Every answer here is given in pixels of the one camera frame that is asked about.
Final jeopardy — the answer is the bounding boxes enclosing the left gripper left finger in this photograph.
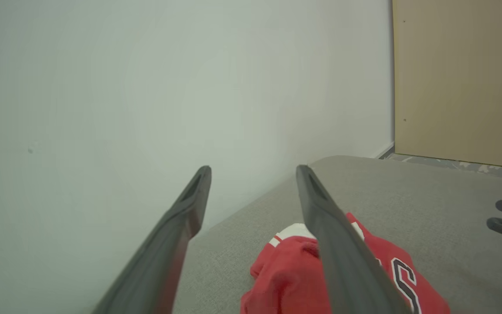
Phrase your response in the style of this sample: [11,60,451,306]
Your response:
[92,165,213,314]

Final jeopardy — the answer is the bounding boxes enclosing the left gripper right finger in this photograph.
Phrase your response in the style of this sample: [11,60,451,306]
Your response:
[295,164,414,314]

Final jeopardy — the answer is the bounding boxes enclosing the red Bulls basketball shorts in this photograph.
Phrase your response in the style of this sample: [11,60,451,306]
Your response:
[240,212,452,314]

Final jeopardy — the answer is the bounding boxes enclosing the grey fabric sofa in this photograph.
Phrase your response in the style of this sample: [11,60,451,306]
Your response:
[172,155,502,314]

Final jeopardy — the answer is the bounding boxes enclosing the beige wooden panel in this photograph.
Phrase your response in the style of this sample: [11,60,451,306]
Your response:
[391,0,502,170]

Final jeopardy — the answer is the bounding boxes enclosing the white wall baseboard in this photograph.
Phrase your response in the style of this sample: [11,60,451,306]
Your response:
[377,140,395,159]

